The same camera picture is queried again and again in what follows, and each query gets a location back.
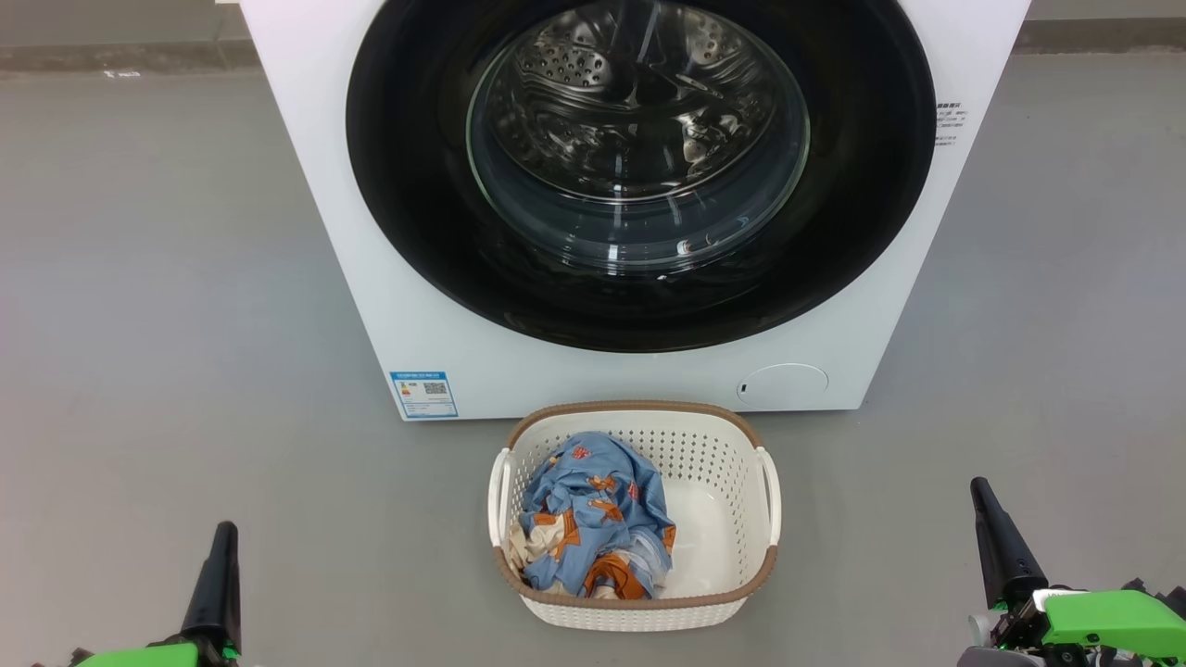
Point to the white front-load washing machine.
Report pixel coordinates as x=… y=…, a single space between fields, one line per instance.
x=417 y=324

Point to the black round washer door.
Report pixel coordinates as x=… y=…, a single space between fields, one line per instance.
x=417 y=232

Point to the printed warning text label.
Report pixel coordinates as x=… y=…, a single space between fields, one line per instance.
x=950 y=123

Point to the blue energy label sticker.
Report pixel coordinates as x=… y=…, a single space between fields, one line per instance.
x=423 y=395

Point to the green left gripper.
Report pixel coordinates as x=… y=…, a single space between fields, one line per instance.
x=139 y=658

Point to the blue patterned garment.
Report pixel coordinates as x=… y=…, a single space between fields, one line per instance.
x=593 y=500

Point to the round white filter cover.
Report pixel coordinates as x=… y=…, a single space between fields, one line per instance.
x=783 y=384

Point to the cream beige garment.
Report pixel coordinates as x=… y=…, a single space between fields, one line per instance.
x=523 y=548

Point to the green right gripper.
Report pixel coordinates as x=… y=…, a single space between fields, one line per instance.
x=1103 y=621

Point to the white basket with brown rim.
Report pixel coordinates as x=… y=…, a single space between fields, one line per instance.
x=713 y=445

